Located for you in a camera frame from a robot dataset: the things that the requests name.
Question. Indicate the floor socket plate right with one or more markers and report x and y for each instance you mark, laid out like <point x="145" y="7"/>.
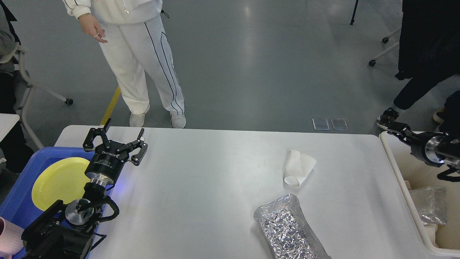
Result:
<point x="339" y="124"/>

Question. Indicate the blue plastic tray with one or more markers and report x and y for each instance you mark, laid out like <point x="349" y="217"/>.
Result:
<point x="18" y="207"/>

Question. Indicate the floor socket plate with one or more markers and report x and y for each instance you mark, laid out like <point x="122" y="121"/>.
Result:
<point x="321" y="124"/>
<point x="339" y="124"/>

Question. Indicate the office chair left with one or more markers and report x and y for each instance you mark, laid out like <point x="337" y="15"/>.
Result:
<point x="25" y="87"/>

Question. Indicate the silver foil bag front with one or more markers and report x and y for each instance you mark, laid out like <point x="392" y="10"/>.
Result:
<point x="286" y="230"/>

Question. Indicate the black tripod leg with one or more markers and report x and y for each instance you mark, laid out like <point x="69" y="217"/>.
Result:
<point x="352" y="20"/>

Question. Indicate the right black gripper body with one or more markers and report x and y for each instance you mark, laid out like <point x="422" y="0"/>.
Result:
<point x="423" y="147"/>

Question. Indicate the seated person at left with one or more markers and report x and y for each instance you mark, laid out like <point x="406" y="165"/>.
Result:
<point x="13" y="146"/>

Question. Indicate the white side table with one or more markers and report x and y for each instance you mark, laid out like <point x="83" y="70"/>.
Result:
<point x="7" y="122"/>

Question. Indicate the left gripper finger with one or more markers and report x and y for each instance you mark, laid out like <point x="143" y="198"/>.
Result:
<point x="133" y="151"/>
<point x="95" y="132"/>

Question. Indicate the yellow plastic plate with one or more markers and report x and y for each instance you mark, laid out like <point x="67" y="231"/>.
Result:
<point x="63" y="180"/>

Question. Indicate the person in white trousers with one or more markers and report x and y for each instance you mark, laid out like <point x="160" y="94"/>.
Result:
<point x="133" y="40"/>

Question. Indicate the person with black sneakers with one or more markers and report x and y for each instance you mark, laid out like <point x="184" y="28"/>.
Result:
<point x="428" y="53"/>

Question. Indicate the large white paper cup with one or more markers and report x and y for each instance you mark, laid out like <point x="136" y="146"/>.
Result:
<point x="431" y="232"/>

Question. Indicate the pink cup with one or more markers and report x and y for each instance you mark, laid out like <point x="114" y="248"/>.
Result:
<point x="10" y="239"/>

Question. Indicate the silver foil bag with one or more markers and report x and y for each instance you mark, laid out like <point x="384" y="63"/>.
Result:
<point x="286" y="230"/>
<point x="431" y="204"/>

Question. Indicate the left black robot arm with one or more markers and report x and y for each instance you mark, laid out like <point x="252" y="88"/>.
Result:
<point x="67" y="231"/>

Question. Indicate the beige plastic bin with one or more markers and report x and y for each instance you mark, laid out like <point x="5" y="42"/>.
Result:
<point x="419" y="174"/>

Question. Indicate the floor socket plate left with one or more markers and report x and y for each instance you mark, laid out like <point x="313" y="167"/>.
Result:
<point x="321" y="124"/>

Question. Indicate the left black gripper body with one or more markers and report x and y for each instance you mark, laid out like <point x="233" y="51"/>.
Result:
<point x="106" y="165"/>

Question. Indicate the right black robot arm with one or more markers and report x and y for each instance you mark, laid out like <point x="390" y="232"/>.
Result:
<point x="448" y="150"/>

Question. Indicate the person at right edge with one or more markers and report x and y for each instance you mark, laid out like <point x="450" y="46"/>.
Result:
<point x="448" y="117"/>

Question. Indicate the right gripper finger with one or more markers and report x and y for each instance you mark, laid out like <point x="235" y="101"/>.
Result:
<point x="402" y="131"/>

